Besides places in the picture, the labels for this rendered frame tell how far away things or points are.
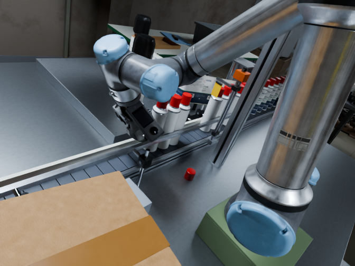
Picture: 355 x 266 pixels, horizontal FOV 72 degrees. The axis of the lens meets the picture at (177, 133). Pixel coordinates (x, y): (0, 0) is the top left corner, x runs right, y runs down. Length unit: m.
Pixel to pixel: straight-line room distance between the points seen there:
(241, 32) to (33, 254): 0.48
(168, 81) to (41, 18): 3.06
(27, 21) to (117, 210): 3.21
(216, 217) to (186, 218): 0.11
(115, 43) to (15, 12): 2.89
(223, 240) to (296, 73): 0.46
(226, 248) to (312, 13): 0.54
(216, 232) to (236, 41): 0.46
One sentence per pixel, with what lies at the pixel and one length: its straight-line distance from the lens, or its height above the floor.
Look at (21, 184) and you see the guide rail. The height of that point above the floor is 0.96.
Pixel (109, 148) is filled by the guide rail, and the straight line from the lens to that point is 0.78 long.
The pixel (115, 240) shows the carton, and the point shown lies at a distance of 0.33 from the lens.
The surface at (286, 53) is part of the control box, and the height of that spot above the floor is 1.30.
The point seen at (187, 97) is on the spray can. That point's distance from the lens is 0.82.
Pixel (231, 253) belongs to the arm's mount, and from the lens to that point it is 0.69.
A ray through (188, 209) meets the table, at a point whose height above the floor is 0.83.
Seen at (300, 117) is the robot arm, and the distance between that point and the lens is 0.38.
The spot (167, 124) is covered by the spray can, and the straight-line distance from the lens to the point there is 0.81.
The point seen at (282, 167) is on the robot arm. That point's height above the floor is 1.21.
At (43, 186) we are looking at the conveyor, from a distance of 0.71.
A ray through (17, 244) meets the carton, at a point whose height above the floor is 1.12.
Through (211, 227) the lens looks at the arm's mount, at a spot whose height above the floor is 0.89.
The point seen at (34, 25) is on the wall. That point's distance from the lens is 3.50.
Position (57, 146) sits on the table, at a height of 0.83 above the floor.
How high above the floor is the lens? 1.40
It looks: 32 degrees down
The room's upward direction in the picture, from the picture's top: 20 degrees clockwise
